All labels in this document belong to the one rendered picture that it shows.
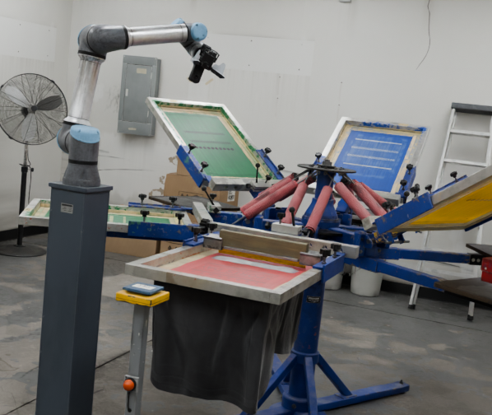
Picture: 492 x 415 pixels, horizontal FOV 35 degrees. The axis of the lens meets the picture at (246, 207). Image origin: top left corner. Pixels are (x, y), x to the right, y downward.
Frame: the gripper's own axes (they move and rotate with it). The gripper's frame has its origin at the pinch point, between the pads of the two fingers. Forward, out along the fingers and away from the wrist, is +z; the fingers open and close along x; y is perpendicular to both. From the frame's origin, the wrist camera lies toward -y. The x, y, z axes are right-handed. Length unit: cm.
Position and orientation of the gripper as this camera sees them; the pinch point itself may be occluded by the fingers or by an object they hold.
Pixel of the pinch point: (208, 71)
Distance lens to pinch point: 327.1
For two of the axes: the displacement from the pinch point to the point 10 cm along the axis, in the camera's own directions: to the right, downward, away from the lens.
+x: 8.2, 3.9, 4.2
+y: 5.1, -8.3, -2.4
